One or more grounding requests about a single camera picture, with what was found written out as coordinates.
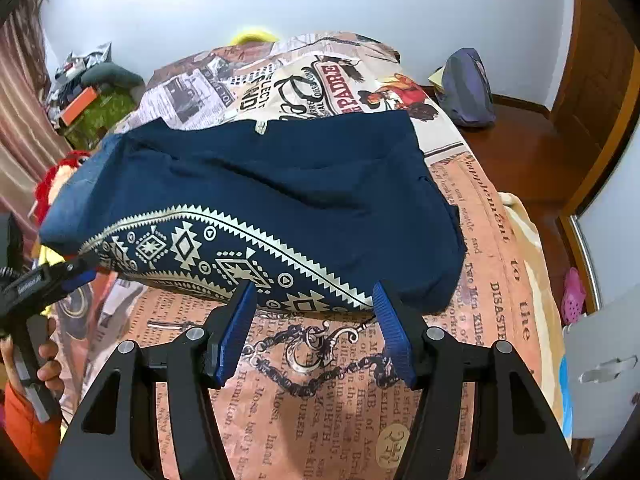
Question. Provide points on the red plush toy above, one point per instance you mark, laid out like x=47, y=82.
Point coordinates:
x=49, y=187

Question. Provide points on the folded blue jeans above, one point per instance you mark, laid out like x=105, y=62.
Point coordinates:
x=64, y=226

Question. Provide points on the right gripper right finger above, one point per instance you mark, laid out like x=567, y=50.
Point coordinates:
x=514, y=434

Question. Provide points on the orange box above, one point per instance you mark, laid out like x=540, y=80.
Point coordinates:
x=78, y=105

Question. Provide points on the grey pillow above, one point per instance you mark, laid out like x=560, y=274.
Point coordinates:
x=110, y=73

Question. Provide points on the brown wooden door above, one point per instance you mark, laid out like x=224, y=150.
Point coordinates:
x=598, y=99

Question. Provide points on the yellow printed t-shirt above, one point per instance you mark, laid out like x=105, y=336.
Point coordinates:
x=43, y=254

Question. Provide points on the printed bed cover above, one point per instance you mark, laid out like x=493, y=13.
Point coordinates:
x=315, y=395

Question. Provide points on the orange sleeve forearm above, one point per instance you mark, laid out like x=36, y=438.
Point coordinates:
x=36, y=441

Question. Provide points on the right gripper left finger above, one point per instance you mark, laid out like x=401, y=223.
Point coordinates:
x=114, y=432

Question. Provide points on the purple grey backpack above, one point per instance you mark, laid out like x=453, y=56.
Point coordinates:
x=466, y=94

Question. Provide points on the yellow round cushion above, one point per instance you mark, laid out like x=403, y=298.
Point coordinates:
x=252, y=35

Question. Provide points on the white sliding wardrobe door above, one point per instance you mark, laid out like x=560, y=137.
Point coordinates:
x=608, y=232

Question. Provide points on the pink croc shoe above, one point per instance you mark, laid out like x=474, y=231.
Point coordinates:
x=574, y=296

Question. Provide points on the navy patterned hooded jacket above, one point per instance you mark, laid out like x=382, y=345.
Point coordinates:
x=313, y=212

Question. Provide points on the striped pink curtain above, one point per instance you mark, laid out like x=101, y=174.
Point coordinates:
x=29, y=144

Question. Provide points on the person's left hand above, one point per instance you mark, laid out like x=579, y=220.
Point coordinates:
x=49, y=373

